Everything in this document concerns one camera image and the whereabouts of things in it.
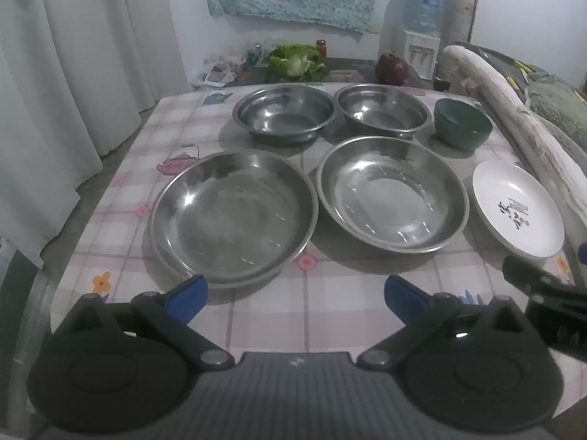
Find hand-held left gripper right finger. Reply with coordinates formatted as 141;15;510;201
357;275;533;371

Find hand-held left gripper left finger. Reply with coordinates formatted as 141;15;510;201
57;275;236;371

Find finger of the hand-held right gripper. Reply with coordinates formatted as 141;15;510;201
502;254;559;295

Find white printed plate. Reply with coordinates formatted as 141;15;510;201
472;161;566;259

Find large steel plate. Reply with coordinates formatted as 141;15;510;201
148;150;319;290
316;136;470;254

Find dark green bowl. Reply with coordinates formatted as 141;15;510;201
434;98;494;152

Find steel bowl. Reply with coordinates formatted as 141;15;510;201
334;83;432;141
232;84;336;147

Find checked floral tablecloth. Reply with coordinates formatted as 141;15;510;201
54;82;577;370

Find white worn towel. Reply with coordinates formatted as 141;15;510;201
440;46;587;250

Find green patterned blanket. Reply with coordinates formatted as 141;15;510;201
523;71;587;136

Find crumpled plastic bags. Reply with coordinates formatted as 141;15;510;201
193;52;260;89

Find red onion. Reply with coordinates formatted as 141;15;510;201
375;52;410;86

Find white water dispenser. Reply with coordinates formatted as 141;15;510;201
380;0;443;84

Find white curtain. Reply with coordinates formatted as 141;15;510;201
0;0;194;272

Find green leafy cabbage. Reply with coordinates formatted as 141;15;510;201
266;43;328;81

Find rolled beige mat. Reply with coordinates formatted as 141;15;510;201
441;0;479;49

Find blue water bottle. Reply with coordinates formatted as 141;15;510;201
404;0;445;37

